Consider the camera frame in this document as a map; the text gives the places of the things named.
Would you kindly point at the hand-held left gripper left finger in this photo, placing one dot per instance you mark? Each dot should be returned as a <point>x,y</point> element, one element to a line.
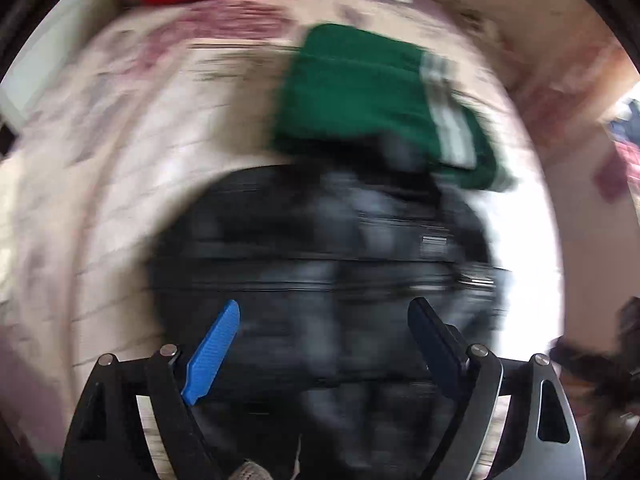
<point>212,350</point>

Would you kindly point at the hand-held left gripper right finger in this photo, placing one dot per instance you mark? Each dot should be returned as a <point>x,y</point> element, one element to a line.
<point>435,345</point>

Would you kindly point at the black backpack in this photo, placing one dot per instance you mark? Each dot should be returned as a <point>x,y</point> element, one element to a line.
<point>320,280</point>

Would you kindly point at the floral bed sheet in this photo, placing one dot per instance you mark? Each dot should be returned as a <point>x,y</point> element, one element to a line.
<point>150,160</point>

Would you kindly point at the green striped garment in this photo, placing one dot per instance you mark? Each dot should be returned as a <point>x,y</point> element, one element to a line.
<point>370,95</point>

